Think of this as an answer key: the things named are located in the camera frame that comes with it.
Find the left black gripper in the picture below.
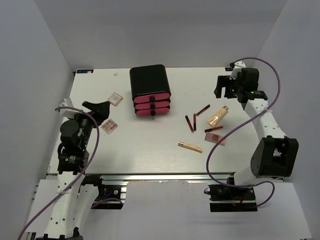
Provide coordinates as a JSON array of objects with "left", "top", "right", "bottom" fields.
[{"left": 68, "top": 101, "right": 110, "bottom": 148}]

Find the clear eyeshadow palette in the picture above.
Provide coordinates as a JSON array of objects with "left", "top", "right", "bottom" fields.
[{"left": 101, "top": 118, "right": 118, "bottom": 135}]

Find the square gold compact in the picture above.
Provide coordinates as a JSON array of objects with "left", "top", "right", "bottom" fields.
[{"left": 107, "top": 92, "right": 124, "bottom": 107}]

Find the gold cream tube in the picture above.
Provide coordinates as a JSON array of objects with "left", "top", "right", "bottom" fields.
[{"left": 206, "top": 105, "right": 229, "bottom": 128}]

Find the dark red lip gloss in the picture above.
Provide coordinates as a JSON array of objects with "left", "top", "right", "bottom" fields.
[
  {"left": 195, "top": 104, "right": 211, "bottom": 116},
  {"left": 193, "top": 113, "right": 197, "bottom": 131},
  {"left": 204, "top": 125, "right": 224, "bottom": 133},
  {"left": 185, "top": 115, "right": 194, "bottom": 133}
]

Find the black pink drawer organizer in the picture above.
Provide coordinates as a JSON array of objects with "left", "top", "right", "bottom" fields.
[{"left": 129, "top": 64, "right": 171, "bottom": 117}]

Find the pink blush palette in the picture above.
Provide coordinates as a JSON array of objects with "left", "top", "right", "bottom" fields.
[{"left": 204, "top": 132, "right": 223, "bottom": 144}]

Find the beige concealer tube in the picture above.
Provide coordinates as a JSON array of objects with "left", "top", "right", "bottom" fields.
[{"left": 177, "top": 141, "right": 203, "bottom": 153}]

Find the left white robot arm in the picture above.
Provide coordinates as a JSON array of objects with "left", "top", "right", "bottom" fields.
[{"left": 18, "top": 98, "right": 111, "bottom": 240}]

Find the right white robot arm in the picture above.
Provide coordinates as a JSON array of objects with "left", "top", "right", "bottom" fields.
[{"left": 214, "top": 67, "right": 299, "bottom": 200}]

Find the blue label sticker right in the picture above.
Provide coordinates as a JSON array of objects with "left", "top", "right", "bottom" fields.
[{"left": 224, "top": 67, "right": 233, "bottom": 72}]

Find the blue label sticker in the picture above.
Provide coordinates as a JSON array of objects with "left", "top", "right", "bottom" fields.
[
  {"left": 76, "top": 69, "right": 94, "bottom": 74},
  {"left": 224, "top": 67, "right": 233, "bottom": 72}
]

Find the blue label sticker left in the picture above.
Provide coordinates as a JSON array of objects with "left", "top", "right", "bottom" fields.
[{"left": 76, "top": 69, "right": 94, "bottom": 74}]

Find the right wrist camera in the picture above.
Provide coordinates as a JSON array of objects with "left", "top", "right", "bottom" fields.
[{"left": 229, "top": 60, "right": 247, "bottom": 80}]

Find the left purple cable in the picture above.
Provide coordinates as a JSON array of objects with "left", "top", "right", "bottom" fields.
[{"left": 17, "top": 106, "right": 123, "bottom": 240}]

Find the purple cable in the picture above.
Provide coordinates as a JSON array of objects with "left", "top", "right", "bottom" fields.
[
  {"left": 206, "top": 56, "right": 281, "bottom": 208},
  {"left": 17, "top": 106, "right": 123, "bottom": 240}
]

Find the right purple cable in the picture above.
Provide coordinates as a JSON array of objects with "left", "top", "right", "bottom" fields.
[{"left": 206, "top": 56, "right": 281, "bottom": 208}]

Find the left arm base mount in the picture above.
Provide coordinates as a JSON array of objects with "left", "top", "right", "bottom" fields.
[{"left": 81, "top": 175, "right": 124, "bottom": 210}]

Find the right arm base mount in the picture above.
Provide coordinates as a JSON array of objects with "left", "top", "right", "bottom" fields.
[{"left": 203, "top": 184, "right": 258, "bottom": 213}]

